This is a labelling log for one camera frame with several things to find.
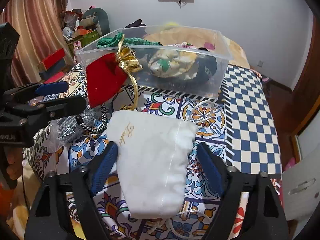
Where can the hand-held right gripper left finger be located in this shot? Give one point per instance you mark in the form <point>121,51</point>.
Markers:
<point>104,170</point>

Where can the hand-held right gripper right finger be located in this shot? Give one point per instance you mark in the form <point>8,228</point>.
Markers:
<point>210,170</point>

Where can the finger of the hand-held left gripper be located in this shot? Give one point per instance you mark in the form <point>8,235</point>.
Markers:
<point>67,105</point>
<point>53,88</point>

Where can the red velvet pouch gold ribbon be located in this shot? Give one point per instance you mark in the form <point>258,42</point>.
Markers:
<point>102,80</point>

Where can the clear plastic storage box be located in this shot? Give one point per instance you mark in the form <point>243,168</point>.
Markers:
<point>175,85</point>

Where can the person's left hand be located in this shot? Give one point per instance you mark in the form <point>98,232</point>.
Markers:
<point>13,163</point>

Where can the red flat box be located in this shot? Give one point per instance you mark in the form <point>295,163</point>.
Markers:
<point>51,59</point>

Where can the green box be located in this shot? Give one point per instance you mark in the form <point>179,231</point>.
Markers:
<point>90,38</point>

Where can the striped brown curtain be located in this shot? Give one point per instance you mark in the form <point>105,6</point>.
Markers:
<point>32,25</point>

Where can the white cabinet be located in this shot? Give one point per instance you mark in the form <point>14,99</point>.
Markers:
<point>302,177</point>

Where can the black fabric pouch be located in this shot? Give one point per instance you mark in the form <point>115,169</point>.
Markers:
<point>206,67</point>

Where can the floral printed fabric pouch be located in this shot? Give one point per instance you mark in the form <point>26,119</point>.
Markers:
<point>172,63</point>

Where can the wooden door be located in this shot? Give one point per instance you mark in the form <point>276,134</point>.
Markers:
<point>306,80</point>

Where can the wall socket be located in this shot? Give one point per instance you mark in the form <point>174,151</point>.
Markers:
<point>260,63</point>

